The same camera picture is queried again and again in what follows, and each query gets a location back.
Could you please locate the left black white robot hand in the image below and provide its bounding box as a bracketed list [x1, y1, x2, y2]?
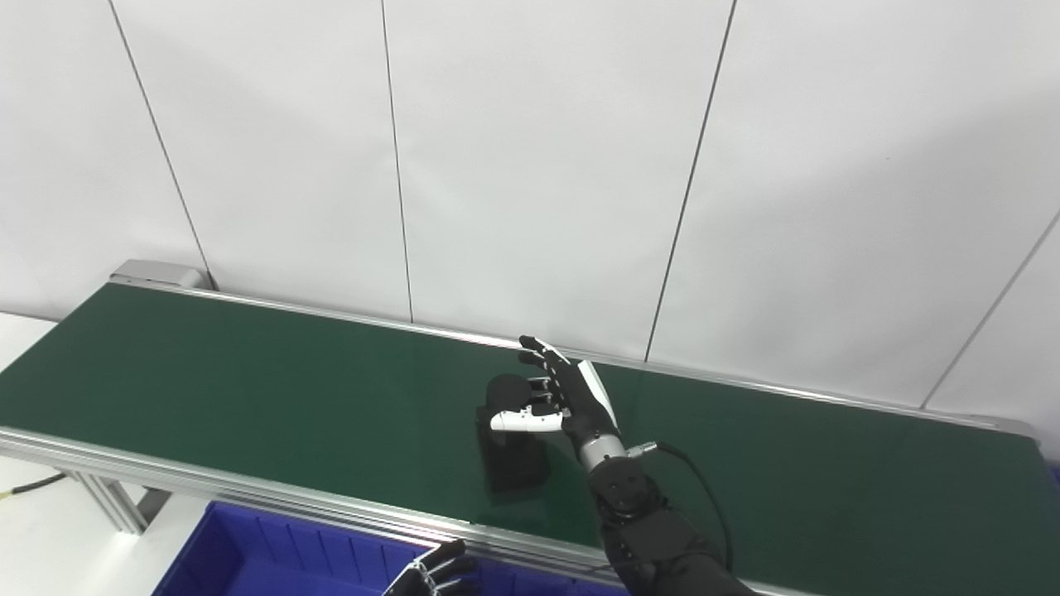
[382, 539, 482, 596]

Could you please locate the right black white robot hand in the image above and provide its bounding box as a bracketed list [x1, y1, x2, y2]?
[489, 334, 622, 453]

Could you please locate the black cylinder block part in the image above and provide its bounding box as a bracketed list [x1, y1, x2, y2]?
[475, 373, 552, 498]

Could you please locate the blue plastic bin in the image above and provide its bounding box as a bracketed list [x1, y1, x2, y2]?
[152, 500, 630, 596]

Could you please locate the aluminium conveyor leg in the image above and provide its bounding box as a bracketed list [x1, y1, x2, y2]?
[65, 470, 172, 536]

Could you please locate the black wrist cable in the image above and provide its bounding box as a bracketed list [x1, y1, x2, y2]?
[627, 441, 735, 574]

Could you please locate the green conveyor belt aluminium frame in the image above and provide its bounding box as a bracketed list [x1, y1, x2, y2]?
[0, 258, 1060, 596]

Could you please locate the black floor cable yellow tape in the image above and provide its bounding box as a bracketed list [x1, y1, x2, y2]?
[0, 471, 68, 498]

